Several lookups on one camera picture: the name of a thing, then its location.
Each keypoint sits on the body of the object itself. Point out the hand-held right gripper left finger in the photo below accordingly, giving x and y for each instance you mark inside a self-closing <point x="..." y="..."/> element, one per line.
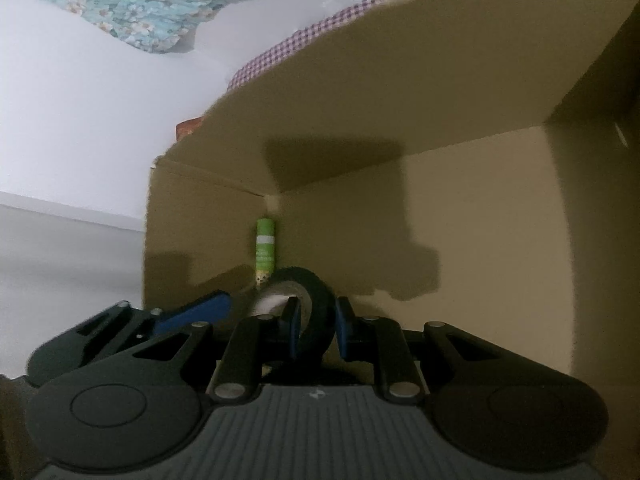
<point x="294" y="325"/>

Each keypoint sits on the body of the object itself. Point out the teal floral cloth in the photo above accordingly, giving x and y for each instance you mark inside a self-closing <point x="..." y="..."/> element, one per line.
<point x="125" y="0"/>

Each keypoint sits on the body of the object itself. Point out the purple checkered tablecloth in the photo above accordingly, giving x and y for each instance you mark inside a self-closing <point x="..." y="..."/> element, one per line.
<point x="300" y="40"/>

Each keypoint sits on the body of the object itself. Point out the green lip balm tube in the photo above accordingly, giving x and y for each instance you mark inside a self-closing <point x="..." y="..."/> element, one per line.
<point x="265" y="250"/>

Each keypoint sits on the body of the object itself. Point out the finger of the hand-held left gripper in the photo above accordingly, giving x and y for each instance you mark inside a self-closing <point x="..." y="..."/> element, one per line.
<point x="195" y="312"/>

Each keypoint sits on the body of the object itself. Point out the brown cardboard box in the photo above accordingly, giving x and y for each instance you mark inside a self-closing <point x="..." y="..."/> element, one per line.
<point x="475" y="235"/>

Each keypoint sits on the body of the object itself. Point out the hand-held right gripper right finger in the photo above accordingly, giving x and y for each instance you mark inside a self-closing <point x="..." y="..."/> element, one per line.
<point x="344" y="330"/>

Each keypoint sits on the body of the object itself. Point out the black tape roll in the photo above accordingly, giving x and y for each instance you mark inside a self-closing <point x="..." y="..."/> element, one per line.
<point x="317" y="310"/>

